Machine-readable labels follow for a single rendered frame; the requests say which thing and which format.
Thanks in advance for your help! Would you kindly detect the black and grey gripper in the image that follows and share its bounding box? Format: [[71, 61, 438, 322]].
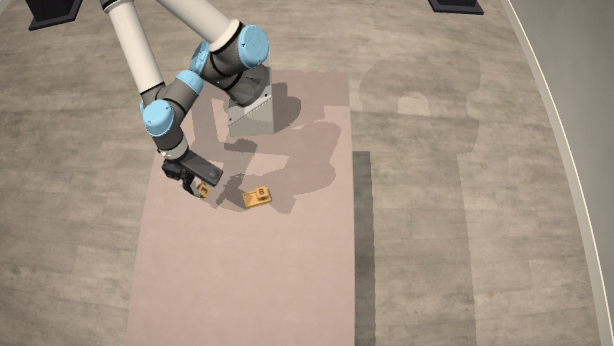
[[161, 145, 201, 198]]

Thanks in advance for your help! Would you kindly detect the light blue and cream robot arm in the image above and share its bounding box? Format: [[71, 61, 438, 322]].
[[100, 0, 269, 187]]

